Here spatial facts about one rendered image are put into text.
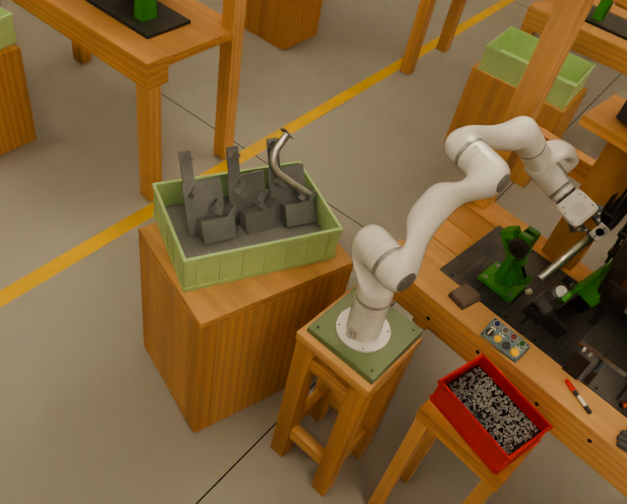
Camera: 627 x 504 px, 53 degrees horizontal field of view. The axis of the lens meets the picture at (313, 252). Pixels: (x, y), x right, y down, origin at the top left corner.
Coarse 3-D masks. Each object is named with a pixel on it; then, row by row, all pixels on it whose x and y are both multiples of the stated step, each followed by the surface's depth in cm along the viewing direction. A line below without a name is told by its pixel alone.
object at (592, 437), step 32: (416, 288) 234; (448, 288) 235; (448, 320) 229; (480, 320) 227; (480, 352) 224; (544, 384) 212; (576, 384) 214; (544, 416) 215; (576, 416) 205; (608, 416) 207; (576, 448) 211; (608, 448) 201; (608, 480) 207
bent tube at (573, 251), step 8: (600, 224) 208; (592, 232) 208; (600, 232) 214; (608, 232) 207; (584, 240) 220; (592, 240) 217; (576, 248) 221; (560, 256) 223; (568, 256) 222; (552, 264) 223; (560, 264) 222; (544, 272) 223; (552, 272) 223; (544, 280) 223
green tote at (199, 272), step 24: (264, 168) 256; (168, 192) 244; (168, 216) 228; (168, 240) 233; (288, 240) 230; (312, 240) 237; (336, 240) 243; (192, 264) 218; (216, 264) 224; (240, 264) 229; (264, 264) 234; (288, 264) 241; (192, 288) 227
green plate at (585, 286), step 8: (608, 264) 204; (600, 272) 203; (584, 280) 214; (592, 280) 206; (600, 280) 205; (576, 288) 212; (584, 288) 211; (592, 288) 209; (584, 296) 212; (592, 296) 210; (600, 296) 208; (592, 304) 211
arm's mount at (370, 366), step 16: (336, 304) 224; (320, 320) 218; (336, 320) 219; (400, 320) 222; (320, 336) 213; (336, 336) 214; (400, 336) 218; (416, 336) 219; (336, 352) 211; (352, 352) 211; (384, 352) 212; (400, 352) 213; (352, 368) 209; (368, 368) 207; (384, 368) 208
